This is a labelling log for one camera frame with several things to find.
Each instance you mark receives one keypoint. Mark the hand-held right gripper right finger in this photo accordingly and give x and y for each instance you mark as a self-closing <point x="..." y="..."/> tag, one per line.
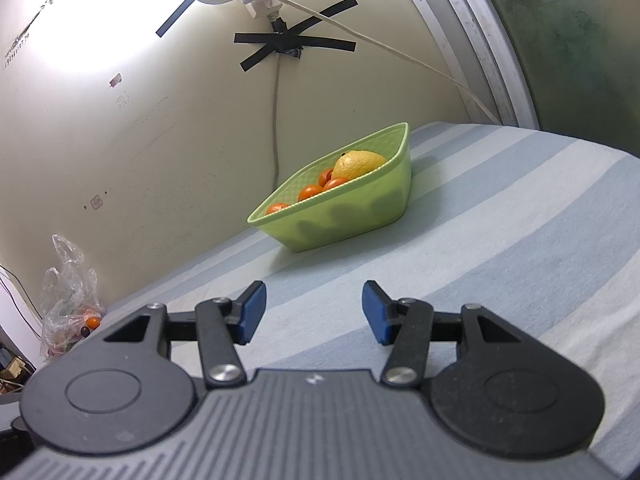
<point x="376" y="312"/>

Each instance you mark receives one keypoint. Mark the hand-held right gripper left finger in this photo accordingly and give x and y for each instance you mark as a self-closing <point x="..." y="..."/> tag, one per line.
<point x="251" y="310"/>

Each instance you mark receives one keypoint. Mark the light green plastic basket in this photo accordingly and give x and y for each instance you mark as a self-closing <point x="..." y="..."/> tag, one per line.
<point x="350" y="215"/>

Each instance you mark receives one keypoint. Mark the large orange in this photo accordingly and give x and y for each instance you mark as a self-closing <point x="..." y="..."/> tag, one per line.
<point x="278" y="208"/>

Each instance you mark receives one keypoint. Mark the oval orange tomato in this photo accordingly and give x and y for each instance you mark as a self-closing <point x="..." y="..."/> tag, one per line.
<point x="310" y="192"/>

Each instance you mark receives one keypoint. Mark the small orange tomato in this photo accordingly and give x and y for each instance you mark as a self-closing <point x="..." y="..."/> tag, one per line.
<point x="326" y="176"/>
<point x="337" y="183"/>
<point x="92" y="321"/>

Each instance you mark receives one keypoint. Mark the striped bed sheet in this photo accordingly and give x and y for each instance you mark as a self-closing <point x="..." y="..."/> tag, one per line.
<point x="500" y="240"/>

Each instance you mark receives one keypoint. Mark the yellow lemon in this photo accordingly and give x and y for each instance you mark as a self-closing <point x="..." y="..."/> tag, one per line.
<point x="357" y="162"/>

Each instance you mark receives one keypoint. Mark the clear plastic bag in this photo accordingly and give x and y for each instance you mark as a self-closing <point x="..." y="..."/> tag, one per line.
<point x="67" y="295"/>

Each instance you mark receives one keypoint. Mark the brown cardboard box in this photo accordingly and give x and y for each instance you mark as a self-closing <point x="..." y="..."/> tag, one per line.
<point x="12" y="369"/>

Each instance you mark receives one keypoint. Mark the black tape strip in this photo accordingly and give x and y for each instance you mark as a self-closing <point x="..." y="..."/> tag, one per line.
<point x="175" y="16"/>
<point x="330" y="12"/>
<point x="320" y="42"/>

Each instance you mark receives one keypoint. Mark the frosted window pane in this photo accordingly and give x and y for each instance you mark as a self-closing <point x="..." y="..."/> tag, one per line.
<point x="575" y="45"/>

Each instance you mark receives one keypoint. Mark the pale wall sticker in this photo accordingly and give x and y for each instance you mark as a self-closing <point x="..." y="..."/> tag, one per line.
<point x="96" y="202"/>

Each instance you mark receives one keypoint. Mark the reddish wall sticker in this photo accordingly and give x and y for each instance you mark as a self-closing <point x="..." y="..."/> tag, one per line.
<point x="116" y="80"/>

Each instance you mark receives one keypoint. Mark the white window frame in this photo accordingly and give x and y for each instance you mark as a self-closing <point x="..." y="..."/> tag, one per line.
<point x="475" y="35"/>

